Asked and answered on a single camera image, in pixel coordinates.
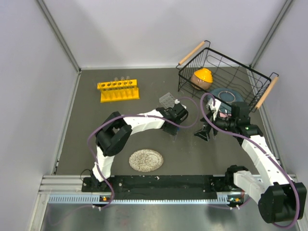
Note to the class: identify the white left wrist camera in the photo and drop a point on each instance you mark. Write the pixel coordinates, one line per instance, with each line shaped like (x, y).
(177, 101)

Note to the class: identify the yellow test tube rack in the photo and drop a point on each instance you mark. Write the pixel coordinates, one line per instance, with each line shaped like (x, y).
(120, 90)

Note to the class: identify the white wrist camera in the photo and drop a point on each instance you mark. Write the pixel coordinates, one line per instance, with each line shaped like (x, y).
(213, 106)
(177, 101)

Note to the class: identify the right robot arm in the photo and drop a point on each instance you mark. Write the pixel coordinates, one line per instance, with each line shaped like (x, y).
(278, 197)

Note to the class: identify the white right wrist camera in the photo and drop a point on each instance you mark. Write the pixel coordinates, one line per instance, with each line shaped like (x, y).
(213, 106)

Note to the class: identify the clear plastic tube rack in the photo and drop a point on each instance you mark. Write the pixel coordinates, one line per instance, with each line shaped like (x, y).
(167, 100)

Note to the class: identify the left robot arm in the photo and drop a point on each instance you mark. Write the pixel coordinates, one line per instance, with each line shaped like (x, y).
(113, 136)

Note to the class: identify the speckled white plate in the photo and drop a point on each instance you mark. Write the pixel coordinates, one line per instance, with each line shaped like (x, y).
(145, 160)

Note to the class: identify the yellow brown bowl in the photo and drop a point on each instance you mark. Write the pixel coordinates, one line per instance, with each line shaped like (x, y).
(202, 79)

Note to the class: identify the blue plate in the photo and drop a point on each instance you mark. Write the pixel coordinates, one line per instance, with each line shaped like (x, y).
(227, 97)

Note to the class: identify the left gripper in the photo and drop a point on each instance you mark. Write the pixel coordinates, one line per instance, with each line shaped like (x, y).
(171, 131)

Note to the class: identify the black wire basket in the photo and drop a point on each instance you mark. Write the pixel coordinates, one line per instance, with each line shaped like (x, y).
(227, 72)

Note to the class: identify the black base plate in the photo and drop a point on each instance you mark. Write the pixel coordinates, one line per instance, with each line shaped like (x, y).
(164, 187)

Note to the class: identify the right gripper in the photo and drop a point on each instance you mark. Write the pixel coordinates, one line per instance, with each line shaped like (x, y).
(206, 129)

